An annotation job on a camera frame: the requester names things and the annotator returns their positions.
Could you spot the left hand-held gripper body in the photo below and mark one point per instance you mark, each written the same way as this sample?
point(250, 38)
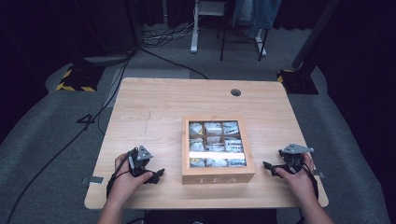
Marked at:
point(140, 155)

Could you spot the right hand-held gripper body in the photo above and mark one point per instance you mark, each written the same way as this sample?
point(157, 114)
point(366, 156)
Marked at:
point(292, 157)

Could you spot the wooden tea box glass lid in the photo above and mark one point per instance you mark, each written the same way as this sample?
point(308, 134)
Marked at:
point(218, 179)

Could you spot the person's right hand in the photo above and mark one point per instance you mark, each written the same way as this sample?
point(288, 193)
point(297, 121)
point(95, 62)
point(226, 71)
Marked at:
point(297, 183)

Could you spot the person's left hand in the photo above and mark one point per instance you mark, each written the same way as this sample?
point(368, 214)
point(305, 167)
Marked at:
point(127, 185)

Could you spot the grey tape piece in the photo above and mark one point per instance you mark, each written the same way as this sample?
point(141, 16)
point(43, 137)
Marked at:
point(319, 174)
point(92, 179)

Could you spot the group of tea bags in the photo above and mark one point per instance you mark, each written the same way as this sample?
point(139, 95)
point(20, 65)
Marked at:
point(214, 128)

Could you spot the person's dark clothing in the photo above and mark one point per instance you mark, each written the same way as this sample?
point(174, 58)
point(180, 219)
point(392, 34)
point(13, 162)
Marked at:
point(211, 217)

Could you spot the black yellow striped stand base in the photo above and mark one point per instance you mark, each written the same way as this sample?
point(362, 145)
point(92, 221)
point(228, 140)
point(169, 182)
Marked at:
point(79, 77)
point(299, 81)

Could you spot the slanted black stand pole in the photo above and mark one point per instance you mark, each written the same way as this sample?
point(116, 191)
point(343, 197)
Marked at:
point(314, 34)

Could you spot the black metal stool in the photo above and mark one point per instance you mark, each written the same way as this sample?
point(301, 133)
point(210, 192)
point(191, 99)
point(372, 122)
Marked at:
point(243, 40)

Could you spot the white desk leg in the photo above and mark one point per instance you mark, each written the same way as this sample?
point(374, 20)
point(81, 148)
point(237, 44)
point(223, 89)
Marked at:
point(195, 28)

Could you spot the blue denim cloth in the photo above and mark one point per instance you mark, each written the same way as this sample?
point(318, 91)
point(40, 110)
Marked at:
point(258, 14)

